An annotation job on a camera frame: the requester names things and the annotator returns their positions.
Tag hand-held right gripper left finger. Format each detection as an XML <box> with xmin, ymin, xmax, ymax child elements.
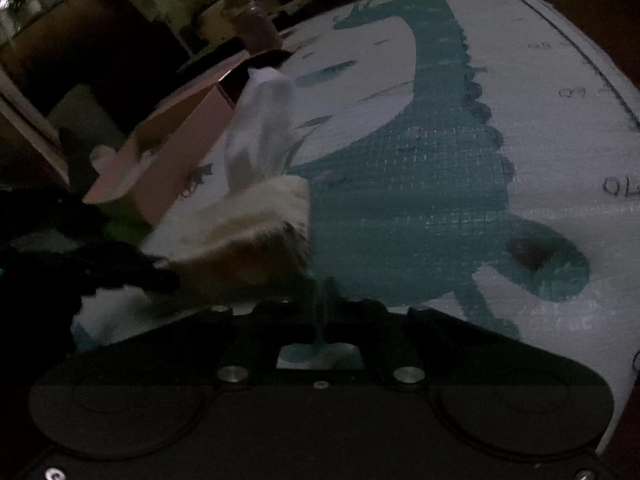
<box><xmin>197</xmin><ymin>297</ymin><xmax>321</xmax><ymax>388</ymax></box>

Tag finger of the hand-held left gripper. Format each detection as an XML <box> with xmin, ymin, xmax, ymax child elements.
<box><xmin>90</xmin><ymin>245</ymin><xmax>182</xmax><ymax>297</ymax></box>

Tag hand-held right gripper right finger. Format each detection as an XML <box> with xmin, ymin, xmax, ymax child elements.
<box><xmin>320</xmin><ymin>297</ymin><xmax>501</xmax><ymax>388</ymax></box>

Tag pinkish cardboard box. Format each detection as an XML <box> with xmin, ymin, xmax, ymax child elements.
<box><xmin>82</xmin><ymin>47</ymin><xmax>296</xmax><ymax>226</ymax></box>

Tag dinosaur print play mat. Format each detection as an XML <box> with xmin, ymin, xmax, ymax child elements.
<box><xmin>70</xmin><ymin>0</ymin><xmax>640</xmax><ymax>456</ymax></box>

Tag brown wooden cabinet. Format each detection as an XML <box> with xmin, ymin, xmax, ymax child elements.
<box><xmin>0</xmin><ymin>0</ymin><xmax>193</xmax><ymax>186</ymax></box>

